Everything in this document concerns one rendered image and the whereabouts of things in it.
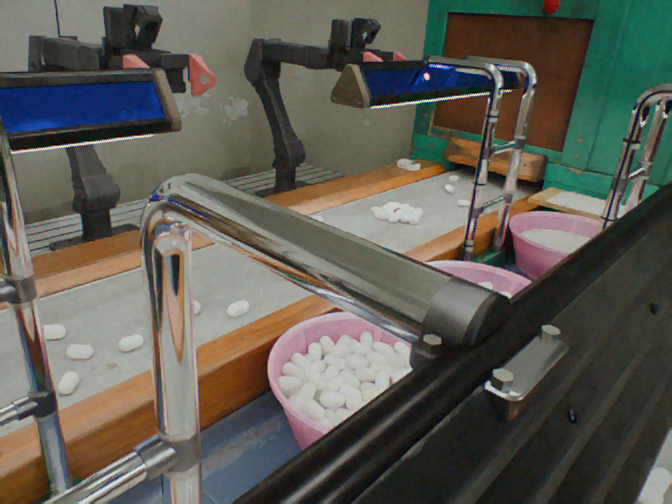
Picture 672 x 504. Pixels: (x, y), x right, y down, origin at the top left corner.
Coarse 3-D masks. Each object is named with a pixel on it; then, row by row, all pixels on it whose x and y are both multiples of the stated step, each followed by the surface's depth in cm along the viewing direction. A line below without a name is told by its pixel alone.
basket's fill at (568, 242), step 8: (528, 232) 126; (536, 232) 127; (544, 232) 127; (552, 232) 126; (560, 232) 127; (568, 232) 128; (536, 240) 122; (544, 240) 121; (552, 240) 121; (560, 240) 121; (568, 240) 121; (576, 240) 122; (584, 240) 122; (560, 248) 117; (568, 248) 117; (576, 248) 118
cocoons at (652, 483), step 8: (656, 472) 56; (664, 472) 56; (648, 480) 56; (656, 480) 55; (664, 480) 55; (648, 488) 54; (656, 488) 54; (664, 488) 55; (640, 496) 54; (648, 496) 53; (656, 496) 53
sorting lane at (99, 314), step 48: (384, 192) 145; (432, 192) 148; (384, 240) 114; (96, 288) 88; (240, 288) 91; (288, 288) 92; (0, 336) 74; (96, 336) 75; (144, 336) 76; (0, 384) 65; (96, 384) 66; (0, 432) 58
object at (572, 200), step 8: (568, 192) 143; (552, 200) 135; (560, 200) 135; (568, 200) 136; (576, 200) 136; (584, 200) 137; (592, 200) 137; (600, 200) 138; (576, 208) 130; (584, 208) 131; (592, 208) 131; (600, 208) 131
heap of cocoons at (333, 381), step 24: (312, 360) 74; (336, 360) 73; (360, 360) 73; (384, 360) 74; (408, 360) 74; (288, 384) 68; (312, 384) 68; (336, 384) 68; (360, 384) 71; (384, 384) 69; (312, 408) 64; (336, 408) 66
